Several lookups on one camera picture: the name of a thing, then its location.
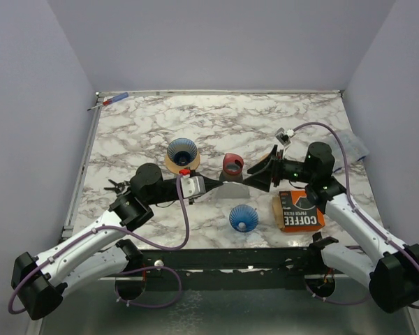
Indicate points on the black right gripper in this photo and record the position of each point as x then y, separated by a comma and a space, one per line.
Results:
262, 179

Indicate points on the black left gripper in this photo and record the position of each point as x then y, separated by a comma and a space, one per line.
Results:
209, 183

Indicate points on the wooden ring coaster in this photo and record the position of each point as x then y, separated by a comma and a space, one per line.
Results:
174, 168
264, 158

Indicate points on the blue cone dripper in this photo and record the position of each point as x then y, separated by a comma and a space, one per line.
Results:
182, 151

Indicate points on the white paper coffee filter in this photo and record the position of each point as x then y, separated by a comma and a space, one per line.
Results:
232, 190

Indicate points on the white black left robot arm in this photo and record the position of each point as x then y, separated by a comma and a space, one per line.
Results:
41, 282

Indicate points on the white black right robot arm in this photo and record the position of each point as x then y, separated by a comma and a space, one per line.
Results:
387, 267

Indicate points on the orange coffee filter box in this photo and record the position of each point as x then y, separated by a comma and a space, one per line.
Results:
294, 213

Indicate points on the blue ribbed dripper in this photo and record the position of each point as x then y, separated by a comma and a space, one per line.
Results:
243, 218

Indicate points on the red and black carafe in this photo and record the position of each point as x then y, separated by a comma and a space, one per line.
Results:
232, 168

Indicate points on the clear plastic parts box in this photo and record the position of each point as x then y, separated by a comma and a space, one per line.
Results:
354, 149

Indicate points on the black scissors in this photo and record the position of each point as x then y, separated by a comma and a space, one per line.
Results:
117, 187

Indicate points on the red blue screwdriver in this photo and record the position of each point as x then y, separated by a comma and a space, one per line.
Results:
110, 101

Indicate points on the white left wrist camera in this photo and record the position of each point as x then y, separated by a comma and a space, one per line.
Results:
186, 183

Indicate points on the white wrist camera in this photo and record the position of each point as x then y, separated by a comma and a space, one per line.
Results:
284, 136
186, 183

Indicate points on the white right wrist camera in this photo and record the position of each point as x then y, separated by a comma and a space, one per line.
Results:
284, 136

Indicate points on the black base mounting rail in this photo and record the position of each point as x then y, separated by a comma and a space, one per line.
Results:
238, 268

